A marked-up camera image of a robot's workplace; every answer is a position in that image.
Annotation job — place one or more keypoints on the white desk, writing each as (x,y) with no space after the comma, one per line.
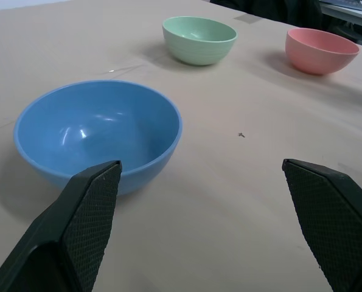
(348,13)

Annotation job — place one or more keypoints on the blue bowl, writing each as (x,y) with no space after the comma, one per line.
(98,130)

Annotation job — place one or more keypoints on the grey tape patch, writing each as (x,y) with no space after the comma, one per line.
(247,18)

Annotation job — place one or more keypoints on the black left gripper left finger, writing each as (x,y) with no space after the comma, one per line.
(77,231)

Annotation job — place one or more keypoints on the dark keyboard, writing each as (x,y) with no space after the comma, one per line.
(346,3)

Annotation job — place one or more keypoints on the red bowl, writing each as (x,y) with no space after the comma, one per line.
(317,50)

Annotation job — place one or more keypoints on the small dark screw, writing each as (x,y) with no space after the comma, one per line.
(241,134)

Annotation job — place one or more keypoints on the green bowl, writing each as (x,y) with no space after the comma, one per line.
(199,39)

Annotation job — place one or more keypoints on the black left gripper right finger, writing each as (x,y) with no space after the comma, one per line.
(329,219)

